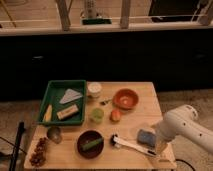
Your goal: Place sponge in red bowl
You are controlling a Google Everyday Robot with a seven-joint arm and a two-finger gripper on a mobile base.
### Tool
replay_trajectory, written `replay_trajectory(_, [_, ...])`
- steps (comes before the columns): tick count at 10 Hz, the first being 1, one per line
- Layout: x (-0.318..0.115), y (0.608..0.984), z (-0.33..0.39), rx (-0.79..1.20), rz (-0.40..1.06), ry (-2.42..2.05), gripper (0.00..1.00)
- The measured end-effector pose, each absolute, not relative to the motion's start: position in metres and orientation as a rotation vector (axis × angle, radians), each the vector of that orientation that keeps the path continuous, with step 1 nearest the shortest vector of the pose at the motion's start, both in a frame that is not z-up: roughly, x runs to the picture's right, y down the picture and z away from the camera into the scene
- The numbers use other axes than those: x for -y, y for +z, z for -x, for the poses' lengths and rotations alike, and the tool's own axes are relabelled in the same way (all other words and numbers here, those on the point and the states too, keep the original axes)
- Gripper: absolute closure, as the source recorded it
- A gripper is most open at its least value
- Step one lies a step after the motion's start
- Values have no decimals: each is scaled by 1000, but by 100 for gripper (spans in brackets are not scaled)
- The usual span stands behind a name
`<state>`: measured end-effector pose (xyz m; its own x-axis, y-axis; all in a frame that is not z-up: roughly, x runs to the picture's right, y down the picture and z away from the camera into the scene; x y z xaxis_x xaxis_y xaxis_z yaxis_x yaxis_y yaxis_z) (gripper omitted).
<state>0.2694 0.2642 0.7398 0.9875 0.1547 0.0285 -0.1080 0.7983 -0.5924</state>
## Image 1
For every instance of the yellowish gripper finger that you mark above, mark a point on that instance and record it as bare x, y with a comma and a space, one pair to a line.
160, 147

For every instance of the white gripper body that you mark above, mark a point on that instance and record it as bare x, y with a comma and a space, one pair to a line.
160, 132

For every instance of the blue sponge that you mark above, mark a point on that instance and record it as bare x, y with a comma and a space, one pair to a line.
146, 137

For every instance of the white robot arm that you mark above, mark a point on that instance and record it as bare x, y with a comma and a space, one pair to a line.
182, 121

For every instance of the red bowl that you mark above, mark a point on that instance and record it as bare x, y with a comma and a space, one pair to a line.
125, 99

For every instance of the dark brown bowl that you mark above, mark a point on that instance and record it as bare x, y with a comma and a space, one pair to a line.
86, 137

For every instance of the white dish brush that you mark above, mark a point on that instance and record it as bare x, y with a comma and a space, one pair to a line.
116, 140

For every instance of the orange fruit toy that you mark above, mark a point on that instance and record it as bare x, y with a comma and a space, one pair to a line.
115, 115

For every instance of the small dark metal clip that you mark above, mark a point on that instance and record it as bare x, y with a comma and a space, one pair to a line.
105, 102

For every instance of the green small cup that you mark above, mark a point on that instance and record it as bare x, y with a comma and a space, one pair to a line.
97, 115

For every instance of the green cucumber stick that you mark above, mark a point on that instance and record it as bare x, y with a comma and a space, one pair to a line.
91, 144

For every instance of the white cup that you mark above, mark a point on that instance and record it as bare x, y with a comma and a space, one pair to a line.
94, 89

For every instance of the tan wooden block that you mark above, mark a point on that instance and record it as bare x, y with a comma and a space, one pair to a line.
67, 112

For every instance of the grey triangular cloth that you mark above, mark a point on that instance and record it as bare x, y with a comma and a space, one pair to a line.
70, 95

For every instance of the green plastic tray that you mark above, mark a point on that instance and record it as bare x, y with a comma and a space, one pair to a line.
60, 95

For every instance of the grey metal cup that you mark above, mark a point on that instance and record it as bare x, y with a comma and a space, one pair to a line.
54, 134

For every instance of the yellow corn cob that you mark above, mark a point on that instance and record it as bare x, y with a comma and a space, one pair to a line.
48, 114

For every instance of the green base stand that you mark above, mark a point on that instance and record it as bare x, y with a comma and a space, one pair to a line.
96, 21

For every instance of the black pole left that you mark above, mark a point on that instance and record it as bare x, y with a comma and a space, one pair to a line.
16, 148

